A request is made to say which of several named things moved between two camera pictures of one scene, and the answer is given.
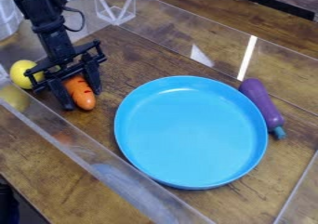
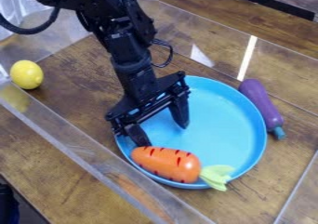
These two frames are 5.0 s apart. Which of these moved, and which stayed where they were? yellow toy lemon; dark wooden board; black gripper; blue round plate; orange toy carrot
Moved: orange toy carrot; black gripper
Stayed: yellow toy lemon; dark wooden board; blue round plate
